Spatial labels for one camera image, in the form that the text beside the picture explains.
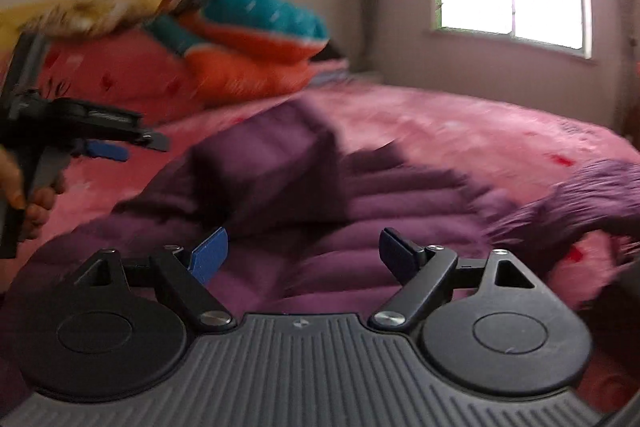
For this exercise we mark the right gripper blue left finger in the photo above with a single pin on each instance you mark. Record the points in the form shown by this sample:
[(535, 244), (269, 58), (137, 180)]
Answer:
[(180, 279)]

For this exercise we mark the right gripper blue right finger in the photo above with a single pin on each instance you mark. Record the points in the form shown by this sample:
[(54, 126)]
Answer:
[(424, 274)]

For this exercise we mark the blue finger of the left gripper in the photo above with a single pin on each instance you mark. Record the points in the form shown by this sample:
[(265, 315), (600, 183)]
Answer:
[(104, 150), (146, 139)]

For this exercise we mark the purple down jacket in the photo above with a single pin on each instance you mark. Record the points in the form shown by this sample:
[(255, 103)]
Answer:
[(303, 220)]

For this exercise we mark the folded clothes stack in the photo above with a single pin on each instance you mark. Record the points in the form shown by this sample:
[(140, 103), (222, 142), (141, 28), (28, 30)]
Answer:
[(329, 65)]

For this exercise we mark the person's left hand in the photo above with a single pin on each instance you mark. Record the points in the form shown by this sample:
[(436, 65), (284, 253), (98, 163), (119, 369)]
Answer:
[(38, 206)]

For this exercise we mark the pink heart-print pillow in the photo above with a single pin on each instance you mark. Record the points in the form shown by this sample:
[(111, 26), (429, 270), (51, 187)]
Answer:
[(130, 70)]

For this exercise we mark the yellow floral pillow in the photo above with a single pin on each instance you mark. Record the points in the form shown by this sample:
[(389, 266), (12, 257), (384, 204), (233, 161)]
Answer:
[(85, 19)]

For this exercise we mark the orange teal folded quilt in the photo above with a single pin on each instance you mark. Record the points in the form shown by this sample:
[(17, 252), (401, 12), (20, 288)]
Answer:
[(241, 50)]

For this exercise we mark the pink heart-print bed cover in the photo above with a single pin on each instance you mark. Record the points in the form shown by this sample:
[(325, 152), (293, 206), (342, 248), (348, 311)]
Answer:
[(522, 152)]

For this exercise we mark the right plaid curtain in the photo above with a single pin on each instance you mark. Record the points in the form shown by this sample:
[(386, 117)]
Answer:
[(620, 6)]

